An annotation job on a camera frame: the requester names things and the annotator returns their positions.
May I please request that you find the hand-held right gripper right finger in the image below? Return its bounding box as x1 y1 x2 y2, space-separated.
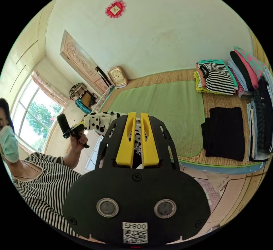
140 112 160 167

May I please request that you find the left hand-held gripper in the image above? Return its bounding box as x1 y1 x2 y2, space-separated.
69 121 90 149

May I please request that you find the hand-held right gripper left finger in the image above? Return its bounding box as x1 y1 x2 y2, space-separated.
115 112 137 167

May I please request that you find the white polka dot short sleeve shirt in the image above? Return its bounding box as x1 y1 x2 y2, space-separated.
83 110 150 159

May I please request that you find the person's left forearm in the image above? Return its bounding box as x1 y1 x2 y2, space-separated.
62 146 90 176

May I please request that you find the person's left hand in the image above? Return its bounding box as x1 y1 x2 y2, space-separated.
71 133 88 151

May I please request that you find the window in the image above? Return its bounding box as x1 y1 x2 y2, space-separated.
10 76 65 150

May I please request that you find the bed with woven mat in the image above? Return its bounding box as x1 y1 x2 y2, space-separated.
91 68 270 175

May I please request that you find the pink curtain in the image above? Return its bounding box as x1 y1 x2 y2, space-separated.
31 69 69 108

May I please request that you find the beige table clock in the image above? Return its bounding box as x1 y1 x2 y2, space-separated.
107 65 129 89

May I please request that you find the carved wooden door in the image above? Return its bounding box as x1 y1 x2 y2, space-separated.
59 29 114 97

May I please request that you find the black folded garment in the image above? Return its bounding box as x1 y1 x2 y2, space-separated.
201 106 246 162

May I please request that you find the person's body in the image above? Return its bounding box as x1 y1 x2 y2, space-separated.
0 98 84 237

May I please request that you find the pile of clothes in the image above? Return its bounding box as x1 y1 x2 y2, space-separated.
193 46 273 163

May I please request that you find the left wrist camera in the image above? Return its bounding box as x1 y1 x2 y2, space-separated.
57 114 72 139

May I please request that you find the red wall ornament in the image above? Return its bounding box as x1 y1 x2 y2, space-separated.
104 0 126 19

